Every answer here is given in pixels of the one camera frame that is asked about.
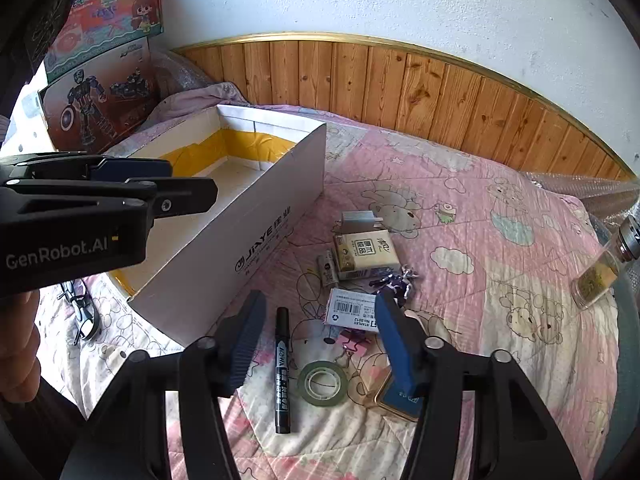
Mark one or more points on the beige tin blue label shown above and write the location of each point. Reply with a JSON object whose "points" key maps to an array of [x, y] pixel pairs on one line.
{"points": [[400, 404]]}

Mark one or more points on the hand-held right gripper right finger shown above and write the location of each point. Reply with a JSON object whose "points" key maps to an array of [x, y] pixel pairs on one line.
{"points": [[395, 342]]}

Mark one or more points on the small staples box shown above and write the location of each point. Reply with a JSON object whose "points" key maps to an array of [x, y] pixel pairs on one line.
{"points": [[350, 310]]}

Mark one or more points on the green tape roll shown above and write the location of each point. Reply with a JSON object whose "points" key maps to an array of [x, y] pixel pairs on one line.
{"points": [[305, 387]]}

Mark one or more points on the beige tissue packet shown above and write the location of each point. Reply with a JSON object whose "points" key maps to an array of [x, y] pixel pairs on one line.
{"points": [[367, 255]]}

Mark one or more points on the small white battery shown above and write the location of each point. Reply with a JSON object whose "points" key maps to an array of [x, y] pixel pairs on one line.
{"points": [[327, 272]]}

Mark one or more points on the white cardboard box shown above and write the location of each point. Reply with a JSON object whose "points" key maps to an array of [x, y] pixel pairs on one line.
{"points": [[250, 220]]}

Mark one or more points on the pink binder clip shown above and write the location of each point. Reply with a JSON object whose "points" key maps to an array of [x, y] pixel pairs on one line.
{"points": [[357, 347]]}

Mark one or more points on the person's left hand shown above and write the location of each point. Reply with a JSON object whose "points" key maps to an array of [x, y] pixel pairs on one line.
{"points": [[17, 340]]}

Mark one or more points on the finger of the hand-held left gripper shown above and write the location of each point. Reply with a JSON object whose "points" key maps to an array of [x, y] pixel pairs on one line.
{"points": [[185, 195], [140, 167]]}

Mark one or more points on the robot toy box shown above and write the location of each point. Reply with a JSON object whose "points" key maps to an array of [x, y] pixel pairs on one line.
{"points": [[90, 105]]}

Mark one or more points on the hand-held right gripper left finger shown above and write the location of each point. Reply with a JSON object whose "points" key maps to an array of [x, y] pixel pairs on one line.
{"points": [[247, 342]]}

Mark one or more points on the pink printed blanket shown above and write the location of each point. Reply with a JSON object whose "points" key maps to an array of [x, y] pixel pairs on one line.
{"points": [[450, 200]]}

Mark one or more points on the black eyeglasses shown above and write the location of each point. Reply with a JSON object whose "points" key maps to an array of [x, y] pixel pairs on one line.
{"points": [[87, 322]]}

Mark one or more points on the colourful doll toy box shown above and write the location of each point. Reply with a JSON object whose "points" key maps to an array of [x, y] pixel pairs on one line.
{"points": [[100, 20]]}

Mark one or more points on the black marker pen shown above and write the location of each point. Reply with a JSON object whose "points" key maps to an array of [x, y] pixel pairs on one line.
{"points": [[282, 385]]}

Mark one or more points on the glass bottle silver cap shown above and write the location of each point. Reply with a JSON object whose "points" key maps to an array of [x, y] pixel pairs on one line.
{"points": [[597, 275]]}

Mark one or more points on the purple cloth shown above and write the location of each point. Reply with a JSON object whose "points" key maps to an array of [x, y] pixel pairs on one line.
{"points": [[200, 97]]}

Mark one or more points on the small grey white box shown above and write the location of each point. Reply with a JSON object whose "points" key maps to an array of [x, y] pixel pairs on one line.
{"points": [[357, 220]]}

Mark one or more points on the clear bubble wrap sheet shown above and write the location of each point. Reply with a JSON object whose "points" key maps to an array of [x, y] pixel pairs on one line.
{"points": [[590, 190], [175, 75]]}

